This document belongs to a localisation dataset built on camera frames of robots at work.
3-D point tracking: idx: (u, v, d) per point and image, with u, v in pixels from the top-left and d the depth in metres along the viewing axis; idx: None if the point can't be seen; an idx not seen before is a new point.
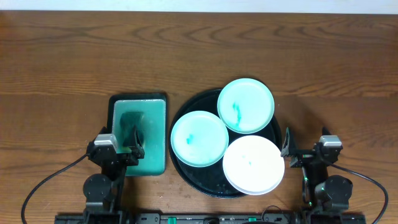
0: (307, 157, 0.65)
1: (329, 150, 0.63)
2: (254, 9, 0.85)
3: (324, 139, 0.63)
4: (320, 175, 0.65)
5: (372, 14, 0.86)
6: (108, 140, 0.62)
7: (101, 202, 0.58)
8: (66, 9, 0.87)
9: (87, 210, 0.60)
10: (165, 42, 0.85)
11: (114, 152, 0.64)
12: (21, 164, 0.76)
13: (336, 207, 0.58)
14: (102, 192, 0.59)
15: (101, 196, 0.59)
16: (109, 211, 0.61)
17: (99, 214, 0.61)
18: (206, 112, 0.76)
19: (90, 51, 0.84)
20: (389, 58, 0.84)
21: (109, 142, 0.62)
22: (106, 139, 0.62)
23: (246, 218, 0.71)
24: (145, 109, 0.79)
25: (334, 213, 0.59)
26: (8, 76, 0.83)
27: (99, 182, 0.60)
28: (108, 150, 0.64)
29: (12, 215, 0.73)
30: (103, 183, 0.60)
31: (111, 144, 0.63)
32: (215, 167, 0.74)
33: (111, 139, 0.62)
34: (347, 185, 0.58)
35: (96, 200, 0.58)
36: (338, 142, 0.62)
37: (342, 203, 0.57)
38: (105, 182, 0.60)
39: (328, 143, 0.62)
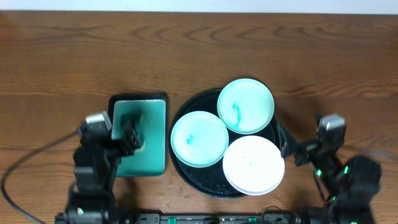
0: (313, 147, 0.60)
1: (334, 132, 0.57)
2: (254, 8, 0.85)
3: (325, 122, 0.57)
4: (332, 161, 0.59)
5: (372, 14, 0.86)
6: (99, 116, 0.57)
7: (91, 170, 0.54)
8: (66, 9, 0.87)
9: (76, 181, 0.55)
10: (165, 42, 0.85)
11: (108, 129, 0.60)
12: (21, 164, 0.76)
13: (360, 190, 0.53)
14: (94, 159, 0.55)
15: (92, 163, 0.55)
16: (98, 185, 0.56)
17: (87, 190, 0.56)
18: (206, 112, 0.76)
19: (91, 51, 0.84)
20: (390, 58, 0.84)
21: (101, 118, 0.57)
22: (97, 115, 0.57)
23: (246, 218, 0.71)
24: (145, 109, 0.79)
25: (360, 199, 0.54)
26: (9, 76, 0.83)
27: (92, 150, 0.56)
28: (99, 127, 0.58)
29: (12, 215, 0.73)
30: (96, 150, 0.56)
31: (103, 121, 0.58)
32: (215, 167, 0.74)
33: (102, 114, 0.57)
34: (374, 164, 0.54)
35: (85, 169, 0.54)
36: (339, 121, 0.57)
37: (368, 186, 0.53)
38: (98, 150, 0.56)
39: (330, 126, 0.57)
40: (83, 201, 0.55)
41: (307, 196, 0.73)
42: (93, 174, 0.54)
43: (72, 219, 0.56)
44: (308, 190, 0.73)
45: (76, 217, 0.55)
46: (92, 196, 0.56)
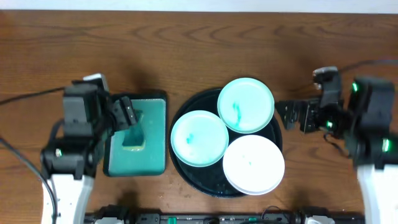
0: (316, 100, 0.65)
1: (329, 73, 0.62)
2: (254, 8, 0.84)
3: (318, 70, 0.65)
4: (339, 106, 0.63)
5: (373, 14, 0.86)
6: (97, 75, 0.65)
7: (81, 99, 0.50)
8: (66, 8, 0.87)
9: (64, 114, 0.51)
10: (165, 42, 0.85)
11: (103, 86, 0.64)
12: (20, 163, 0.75)
13: (379, 100, 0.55)
14: (84, 92, 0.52)
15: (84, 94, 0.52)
16: (86, 122, 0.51)
17: (71, 130, 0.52)
18: (206, 111, 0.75)
19: (91, 51, 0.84)
20: (390, 58, 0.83)
21: (98, 76, 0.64)
22: (95, 75, 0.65)
23: (246, 218, 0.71)
24: (145, 109, 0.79)
25: (382, 112, 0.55)
26: (9, 76, 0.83)
27: (84, 87, 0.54)
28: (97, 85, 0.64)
29: (12, 215, 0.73)
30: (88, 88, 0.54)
31: (100, 78, 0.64)
32: (215, 167, 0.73)
33: (99, 74, 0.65)
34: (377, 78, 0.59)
35: (76, 97, 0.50)
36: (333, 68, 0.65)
37: (384, 99, 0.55)
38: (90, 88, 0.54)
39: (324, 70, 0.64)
40: (63, 142, 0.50)
41: (308, 196, 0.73)
42: (84, 102, 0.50)
43: (48, 162, 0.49)
44: (308, 190, 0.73)
45: (53, 160, 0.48)
46: (78, 136, 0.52)
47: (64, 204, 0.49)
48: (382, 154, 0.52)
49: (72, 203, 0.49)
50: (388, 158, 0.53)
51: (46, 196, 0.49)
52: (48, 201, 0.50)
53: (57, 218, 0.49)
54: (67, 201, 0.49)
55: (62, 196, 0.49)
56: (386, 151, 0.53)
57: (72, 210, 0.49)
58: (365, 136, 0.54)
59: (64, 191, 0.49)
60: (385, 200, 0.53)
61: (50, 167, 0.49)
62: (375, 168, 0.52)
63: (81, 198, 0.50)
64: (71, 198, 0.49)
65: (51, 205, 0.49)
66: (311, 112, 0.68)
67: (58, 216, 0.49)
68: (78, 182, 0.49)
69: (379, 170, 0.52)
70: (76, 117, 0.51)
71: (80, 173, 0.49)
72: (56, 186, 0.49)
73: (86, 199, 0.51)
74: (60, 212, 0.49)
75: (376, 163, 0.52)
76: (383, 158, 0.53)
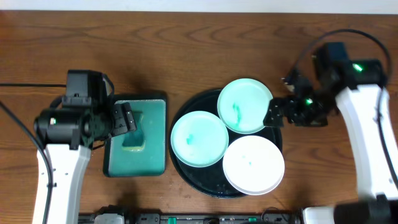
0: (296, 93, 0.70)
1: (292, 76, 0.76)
2: (254, 8, 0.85)
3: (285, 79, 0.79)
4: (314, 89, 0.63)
5: (372, 15, 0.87)
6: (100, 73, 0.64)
7: (84, 74, 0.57)
8: (66, 9, 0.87)
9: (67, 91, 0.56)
10: (165, 42, 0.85)
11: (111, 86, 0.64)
12: (20, 163, 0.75)
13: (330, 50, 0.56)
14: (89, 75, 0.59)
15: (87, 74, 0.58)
16: (86, 95, 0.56)
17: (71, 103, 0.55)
18: (206, 112, 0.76)
19: (91, 51, 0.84)
20: (389, 58, 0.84)
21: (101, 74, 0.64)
22: None
23: (246, 218, 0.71)
24: (145, 109, 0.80)
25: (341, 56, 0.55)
26: (9, 77, 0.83)
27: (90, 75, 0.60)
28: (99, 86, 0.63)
29: (12, 215, 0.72)
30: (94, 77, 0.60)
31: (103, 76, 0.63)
32: (215, 167, 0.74)
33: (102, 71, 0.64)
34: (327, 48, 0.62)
35: (81, 75, 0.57)
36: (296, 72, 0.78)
37: (339, 50, 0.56)
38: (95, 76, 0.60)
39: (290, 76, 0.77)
40: (58, 111, 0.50)
41: (308, 196, 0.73)
42: (87, 79, 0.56)
43: (42, 132, 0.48)
44: (308, 190, 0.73)
45: (48, 128, 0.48)
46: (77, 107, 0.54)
47: (60, 175, 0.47)
48: (356, 76, 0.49)
49: (68, 173, 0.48)
50: (362, 79, 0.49)
51: (41, 165, 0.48)
52: (42, 172, 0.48)
53: (52, 188, 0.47)
54: (63, 172, 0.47)
55: (58, 166, 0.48)
56: (357, 71, 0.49)
57: (68, 180, 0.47)
58: (335, 66, 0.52)
59: (60, 161, 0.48)
60: (365, 110, 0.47)
61: (44, 137, 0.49)
62: (351, 91, 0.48)
63: (78, 171, 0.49)
64: (68, 168, 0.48)
65: (46, 175, 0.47)
66: (291, 102, 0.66)
67: (55, 186, 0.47)
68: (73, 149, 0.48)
69: (354, 91, 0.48)
70: (79, 91, 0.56)
71: (76, 141, 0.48)
72: (52, 155, 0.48)
73: (79, 173, 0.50)
74: (56, 182, 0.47)
75: (351, 83, 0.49)
76: (359, 81, 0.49)
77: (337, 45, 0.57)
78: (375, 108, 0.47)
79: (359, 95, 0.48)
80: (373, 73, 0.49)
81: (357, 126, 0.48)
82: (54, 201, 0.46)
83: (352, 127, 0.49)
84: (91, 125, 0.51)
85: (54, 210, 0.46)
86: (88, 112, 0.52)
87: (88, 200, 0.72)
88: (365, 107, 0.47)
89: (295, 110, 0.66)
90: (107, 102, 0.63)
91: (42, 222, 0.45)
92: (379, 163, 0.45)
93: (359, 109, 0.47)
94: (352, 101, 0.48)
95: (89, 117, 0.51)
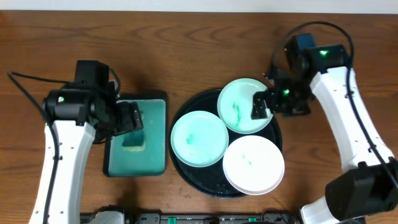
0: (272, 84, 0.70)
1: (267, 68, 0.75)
2: (254, 7, 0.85)
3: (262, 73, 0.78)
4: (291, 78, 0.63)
5: (372, 14, 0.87)
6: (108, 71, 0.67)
7: (94, 61, 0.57)
8: (67, 9, 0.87)
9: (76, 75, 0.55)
10: (165, 42, 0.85)
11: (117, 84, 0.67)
12: (20, 163, 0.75)
13: (301, 40, 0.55)
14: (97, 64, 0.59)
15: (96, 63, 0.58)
16: (94, 79, 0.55)
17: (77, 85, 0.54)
18: (205, 112, 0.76)
19: (90, 51, 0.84)
20: (390, 58, 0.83)
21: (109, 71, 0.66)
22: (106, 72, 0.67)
23: (246, 218, 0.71)
24: (145, 109, 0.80)
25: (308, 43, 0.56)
26: (9, 76, 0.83)
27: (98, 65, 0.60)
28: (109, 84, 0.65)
29: (11, 215, 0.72)
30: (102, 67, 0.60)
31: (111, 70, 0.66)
32: (216, 167, 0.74)
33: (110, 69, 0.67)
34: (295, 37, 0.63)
35: (89, 63, 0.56)
36: None
37: (310, 37, 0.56)
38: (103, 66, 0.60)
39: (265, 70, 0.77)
40: (65, 91, 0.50)
41: (307, 196, 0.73)
42: (96, 67, 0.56)
43: (50, 109, 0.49)
44: (308, 190, 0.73)
45: (56, 106, 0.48)
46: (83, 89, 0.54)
47: (66, 148, 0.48)
48: (324, 61, 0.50)
49: (73, 148, 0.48)
50: (330, 63, 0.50)
51: (48, 139, 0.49)
52: (49, 145, 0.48)
53: (58, 161, 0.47)
54: (69, 145, 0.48)
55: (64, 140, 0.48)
56: (324, 55, 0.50)
57: (73, 154, 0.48)
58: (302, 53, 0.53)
59: (67, 135, 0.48)
60: (337, 89, 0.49)
61: (51, 114, 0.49)
62: (321, 74, 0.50)
63: (83, 145, 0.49)
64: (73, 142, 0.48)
65: (52, 150, 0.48)
66: (272, 94, 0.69)
67: (60, 160, 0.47)
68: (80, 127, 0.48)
69: (324, 73, 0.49)
70: (86, 76, 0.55)
71: (83, 117, 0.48)
72: (59, 130, 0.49)
73: (85, 149, 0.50)
74: (61, 155, 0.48)
75: (321, 65, 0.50)
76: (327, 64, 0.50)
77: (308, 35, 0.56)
78: (344, 85, 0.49)
79: (329, 75, 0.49)
80: (339, 55, 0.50)
81: (332, 104, 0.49)
82: (60, 173, 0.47)
83: (328, 107, 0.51)
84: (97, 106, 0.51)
85: (59, 181, 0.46)
86: (95, 92, 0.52)
87: (88, 200, 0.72)
88: (335, 85, 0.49)
89: (275, 101, 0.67)
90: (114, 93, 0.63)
91: (46, 198, 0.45)
92: (356, 136, 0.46)
93: (330, 88, 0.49)
94: (323, 82, 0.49)
95: (96, 98, 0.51)
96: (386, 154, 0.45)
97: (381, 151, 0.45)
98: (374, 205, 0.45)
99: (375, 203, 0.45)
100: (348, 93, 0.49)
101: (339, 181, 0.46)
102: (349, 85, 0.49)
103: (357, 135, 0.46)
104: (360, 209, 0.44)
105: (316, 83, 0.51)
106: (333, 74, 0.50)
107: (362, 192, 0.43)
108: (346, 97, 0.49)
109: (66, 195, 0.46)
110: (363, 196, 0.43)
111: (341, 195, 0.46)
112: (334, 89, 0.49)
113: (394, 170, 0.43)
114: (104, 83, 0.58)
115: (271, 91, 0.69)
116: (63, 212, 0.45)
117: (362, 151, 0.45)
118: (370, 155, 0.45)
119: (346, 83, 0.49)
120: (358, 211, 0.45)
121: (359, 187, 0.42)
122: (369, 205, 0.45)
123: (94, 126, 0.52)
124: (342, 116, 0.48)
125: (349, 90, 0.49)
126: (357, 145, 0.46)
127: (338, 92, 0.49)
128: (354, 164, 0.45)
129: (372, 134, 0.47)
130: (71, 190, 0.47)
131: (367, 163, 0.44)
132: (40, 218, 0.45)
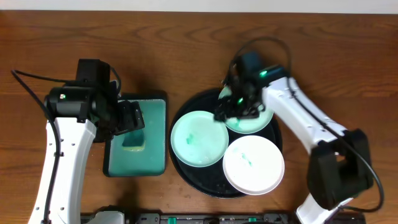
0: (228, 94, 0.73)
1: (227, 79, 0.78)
2: (254, 8, 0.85)
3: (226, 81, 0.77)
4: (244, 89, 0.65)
5: (371, 15, 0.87)
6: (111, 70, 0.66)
7: (96, 60, 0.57)
8: (67, 9, 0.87)
9: (78, 73, 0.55)
10: (165, 42, 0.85)
11: (120, 83, 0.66)
12: (20, 163, 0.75)
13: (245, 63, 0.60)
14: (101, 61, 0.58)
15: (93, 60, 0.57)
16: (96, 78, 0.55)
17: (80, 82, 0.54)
18: (205, 112, 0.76)
19: (90, 51, 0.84)
20: (389, 58, 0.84)
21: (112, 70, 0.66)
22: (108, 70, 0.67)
23: (246, 218, 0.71)
24: (145, 109, 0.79)
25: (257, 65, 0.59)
26: (8, 76, 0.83)
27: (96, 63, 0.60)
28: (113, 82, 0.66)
29: (11, 216, 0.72)
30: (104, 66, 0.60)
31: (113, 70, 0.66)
32: (216, 167, 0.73)
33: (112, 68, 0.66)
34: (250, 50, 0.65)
35: (91, 61, 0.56)
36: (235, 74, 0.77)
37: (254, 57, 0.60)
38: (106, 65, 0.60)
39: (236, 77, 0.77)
40: (67, 88, 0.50)
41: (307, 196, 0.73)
42: (96, 65, 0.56)
43: (51, 105, 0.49)
44: (308, 190, 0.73)
45: (58, 102, 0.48)
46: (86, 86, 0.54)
47: (67, 145, 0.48)
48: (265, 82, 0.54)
49: (74, 144, 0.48)
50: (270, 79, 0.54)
51: (50, 135, 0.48)
52: (51, 142, 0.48)
53: (59, 158, 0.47)
54: (69, 142, 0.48)
55: (65, 137, 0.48)
56: (263, 76, 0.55)
57: (74, 151, 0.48)
58: (251, 81, 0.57)
59: (68, 132, 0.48)
60: (277, 91, 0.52)
61: (53, 111, 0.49)
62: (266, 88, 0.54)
63: (84, 143, 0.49)
64: (74, 139, 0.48)
65: (53, 146, 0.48)
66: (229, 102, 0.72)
67: (61, 156, 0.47)
68: (81, 124, 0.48)
69: (267, 86, 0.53)
70: (88, 74, 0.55)
71: (84, 114, 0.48)
72: (60, 126, 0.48)
73: (86, 146, 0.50)
74: (63, 152, 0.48)
75: (263, 83, 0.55)
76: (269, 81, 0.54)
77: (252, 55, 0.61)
78: (287, 89, 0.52)
79: (272, 87, 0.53)
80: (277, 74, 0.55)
81: (282, 107, 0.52)
82: (60, 170, 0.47)
83: (282, 112, 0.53)
84: (99, 103, 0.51)
85: (59, 178, 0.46)
86: (96, 89, 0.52)
87: (88, 200, 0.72)
88: (278, 90, 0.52)
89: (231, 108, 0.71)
90: (115, 92, 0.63)
91: (46, 195, 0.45)
92: (307, 122, 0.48)
93: (275, 95, 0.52)
94: (269, 94, 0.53)
95: (97, 95, 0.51)
96: (338, 127, 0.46)
97: (333, 127, 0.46)
98: (352, 182, 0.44)
99: (353, 180, 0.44)
100: (291, 93, 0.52)
101: (310, 167, 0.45)
102: (289, 86, 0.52)
103: (308, 121, 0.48)
104: (339, 187, 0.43)
105: (265, 96, 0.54)
106: (275, 83, 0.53)
107: (331, 168, 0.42)
108: (291, 97, 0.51)
109: (66, 191, 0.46)
110: (337, 175, 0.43)
111: (316, 180, 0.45)
112: (278, 93, 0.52)
113: (353, 141, 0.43)
114: (106, 81, 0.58)
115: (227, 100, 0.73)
116: (63, 208, 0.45)
117: (317, 133, 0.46)
118: (326, 134, 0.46)
119: (288, 86, 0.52)
120: (339, 192, 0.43)
121: (326, 163, 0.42)
122: (347, 182, 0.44)
123: (95, 124, 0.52)
124: (292, 114, 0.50)
125: (291, 91, 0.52)
126: (311, 129, 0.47)
127: (282, 96, 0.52)
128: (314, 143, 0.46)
129: (321, 117, 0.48)
130: (71, 186, 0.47)
131: (326, 140, 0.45)
132: (40, 213, 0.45)
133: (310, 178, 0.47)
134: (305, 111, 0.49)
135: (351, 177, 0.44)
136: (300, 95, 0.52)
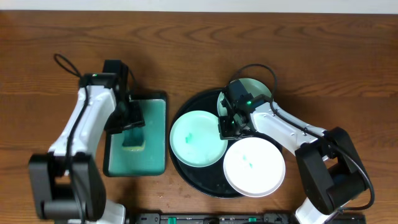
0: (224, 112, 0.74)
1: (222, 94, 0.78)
2: (254, 7, 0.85)
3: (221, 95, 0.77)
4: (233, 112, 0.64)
5: (371, 15, 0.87)
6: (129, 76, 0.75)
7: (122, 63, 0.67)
8: (66, 9, 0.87)
9: None
10: (165, 42, 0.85)
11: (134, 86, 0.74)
12: (20, 164, 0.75)
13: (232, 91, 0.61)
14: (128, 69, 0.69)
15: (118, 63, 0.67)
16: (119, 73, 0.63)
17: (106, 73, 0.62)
18: (205, 112, 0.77)
19: (89, 51, 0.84)
20: (388, 58, 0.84)
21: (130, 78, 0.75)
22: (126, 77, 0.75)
23: (246, 218, 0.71)
24: (145, 109, 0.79)
25: (244, 95, 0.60)
26: (8, 77, 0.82)
27: None
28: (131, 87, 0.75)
29: (10, 216, 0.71)
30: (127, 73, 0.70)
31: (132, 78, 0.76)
32: (216, 167, 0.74)
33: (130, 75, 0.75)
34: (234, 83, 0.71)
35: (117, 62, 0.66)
36: None
37: (239, 86, 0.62)
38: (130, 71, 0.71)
39: None
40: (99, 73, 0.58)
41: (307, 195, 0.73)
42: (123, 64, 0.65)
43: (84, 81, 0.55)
44: None
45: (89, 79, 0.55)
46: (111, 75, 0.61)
47: (94, 99, 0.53)
48: (249, 108, 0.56)
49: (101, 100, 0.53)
50: (254, 106, 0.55)
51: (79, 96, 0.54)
52: (80, 99, 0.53)
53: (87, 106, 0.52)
54: (97, 98, 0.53)
55: (93, 94, 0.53)
56: (249, 104, 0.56)
57: (99, 104, 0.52)
58: (241, 111, 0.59)
59: (96, 94, 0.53)
60: (262, 113, 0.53)
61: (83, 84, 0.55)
62: (252, 113, 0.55)
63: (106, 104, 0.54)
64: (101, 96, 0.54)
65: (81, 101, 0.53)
66: (224, 122, 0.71)
67: (88, 106, 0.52)
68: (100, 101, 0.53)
69: (253, 112, 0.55)
70: None
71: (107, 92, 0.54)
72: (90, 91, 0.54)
73: (104, 111, 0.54)
74: (91, 103, 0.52)
75: (249, 109, 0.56)
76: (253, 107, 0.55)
77: (239, 84, 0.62)
78: (270, 109, 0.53)
79: (257, 112, 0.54)
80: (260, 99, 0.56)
81: (268, 127, 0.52)
82: (86, 114, 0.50)
83: (270, 131, 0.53)
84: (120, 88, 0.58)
85: (84, 117, 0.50)
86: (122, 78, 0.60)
87: None
88: (262, 112, 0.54)
89: (225, 127, 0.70)
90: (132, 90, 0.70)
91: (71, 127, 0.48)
92: (291, 130, 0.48)
93: (260, 117, 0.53)
94: (255, 119, 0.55)
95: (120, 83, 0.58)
96: (318, 129, 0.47)
97: (313, 129, 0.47)
98: (346, 182, 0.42)
99: (346, 178, 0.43)
100: (274, 111, 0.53)
101: (302, 173, 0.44)
102: (272, 106, 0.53)
103: (291, 129, 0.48)
104: (332, 188, 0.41)
105: (254, 122, 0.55)
106: (260, 107, 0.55)
107: (318, 167, 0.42)
108: (275, 115, 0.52)
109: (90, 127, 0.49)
110: (328, 175, 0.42)
111: (311, 186, 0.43)
112: (262, 114, 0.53)
113: (334, 139, 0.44)
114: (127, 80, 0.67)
115: (222, 119, 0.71)
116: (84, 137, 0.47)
117: (300, 138, 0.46)
118: (307, 137, 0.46)
119: (270, 107, 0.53)
120: (337, 194, 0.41)
121: (311, 163, 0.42)
122: (340, 182, 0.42)
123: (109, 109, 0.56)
124: (277, 129, 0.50)
125: (274, 109, 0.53)
126: (294, 136, 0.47)
127: (267, 116, 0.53)
128: (298, 147, 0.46)
129: (302, 124, 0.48)
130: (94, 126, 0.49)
131: (308, 142, 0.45)
132: (62, 142, 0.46)
133: (307, 188, 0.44)
134: (288, 123, 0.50)
135: (342, 175, 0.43)
136: (283, 113, 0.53)
